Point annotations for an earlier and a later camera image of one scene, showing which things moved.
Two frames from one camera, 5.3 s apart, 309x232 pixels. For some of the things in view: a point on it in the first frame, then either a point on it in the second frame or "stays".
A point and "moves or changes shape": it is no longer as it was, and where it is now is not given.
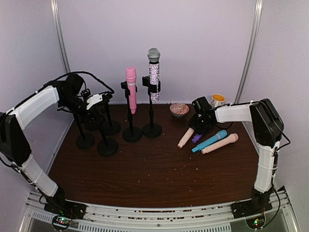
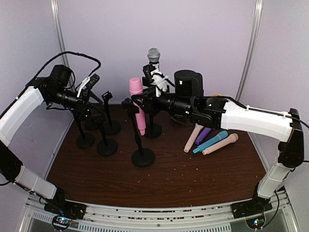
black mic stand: x=85 y=93 moves or changes shape
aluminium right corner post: x=258 y=11 stays
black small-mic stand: x=106 y=147 stays
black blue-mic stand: x=111 y=127 stays
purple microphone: x=196 y=137 moves or changes shape
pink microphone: x=131 y=76 -> x=136 y=88
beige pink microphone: x=232 y=137 stays
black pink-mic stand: x=131 y=133 -> x=143 y=157
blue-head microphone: x=219 y=136 stays
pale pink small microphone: x=186 y=137 -> x=194 y=134
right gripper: x=191 y=124 -> x=149 y=106
